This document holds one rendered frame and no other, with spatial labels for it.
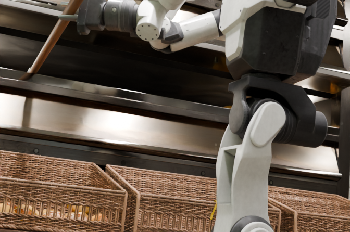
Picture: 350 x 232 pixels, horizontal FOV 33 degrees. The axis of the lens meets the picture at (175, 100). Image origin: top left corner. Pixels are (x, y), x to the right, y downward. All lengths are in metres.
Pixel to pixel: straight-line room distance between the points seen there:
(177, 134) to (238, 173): 0.98
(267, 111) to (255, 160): 0.14
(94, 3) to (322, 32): 0.66
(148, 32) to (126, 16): 0.07
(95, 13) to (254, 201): 0.68
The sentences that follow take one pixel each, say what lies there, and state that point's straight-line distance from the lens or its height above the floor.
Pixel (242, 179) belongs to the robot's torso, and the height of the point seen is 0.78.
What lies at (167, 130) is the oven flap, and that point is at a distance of 2.60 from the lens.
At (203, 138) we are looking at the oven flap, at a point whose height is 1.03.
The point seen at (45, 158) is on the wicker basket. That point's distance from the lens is 2.41.
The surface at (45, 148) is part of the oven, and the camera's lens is 2.44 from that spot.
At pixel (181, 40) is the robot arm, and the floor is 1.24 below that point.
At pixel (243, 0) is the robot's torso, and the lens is 1.74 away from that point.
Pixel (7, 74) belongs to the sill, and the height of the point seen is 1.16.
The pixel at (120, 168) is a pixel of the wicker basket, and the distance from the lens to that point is 2.48.
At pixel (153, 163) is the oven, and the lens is 2.56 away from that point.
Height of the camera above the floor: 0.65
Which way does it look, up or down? 12 degrees up
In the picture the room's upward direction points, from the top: 6 degrees clockwise
